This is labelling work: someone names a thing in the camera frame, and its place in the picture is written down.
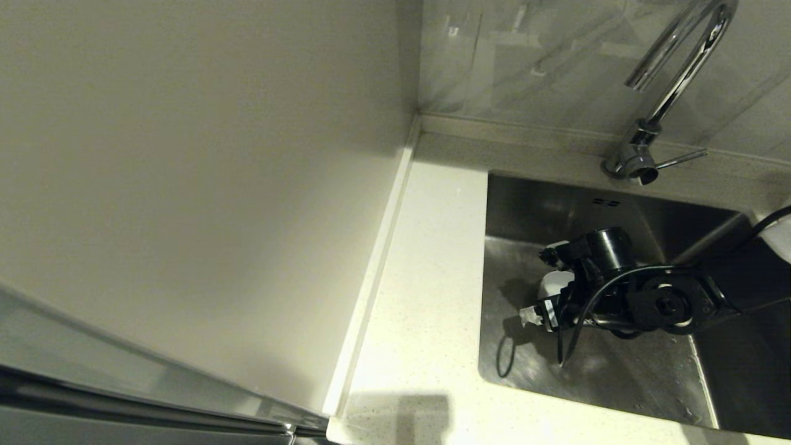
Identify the stainless steel sink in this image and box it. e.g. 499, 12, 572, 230
477, 172, 791, 439

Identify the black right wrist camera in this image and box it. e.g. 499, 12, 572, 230
534, 297, 564, 333

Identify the stainless steel appliance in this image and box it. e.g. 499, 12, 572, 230
0, 281, 331, 445

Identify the light blue bowl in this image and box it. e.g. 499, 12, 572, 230
536, 270, 577, 303

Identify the chrome gooseneck faucet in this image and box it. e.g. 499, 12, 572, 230
603, 0, 739, 186

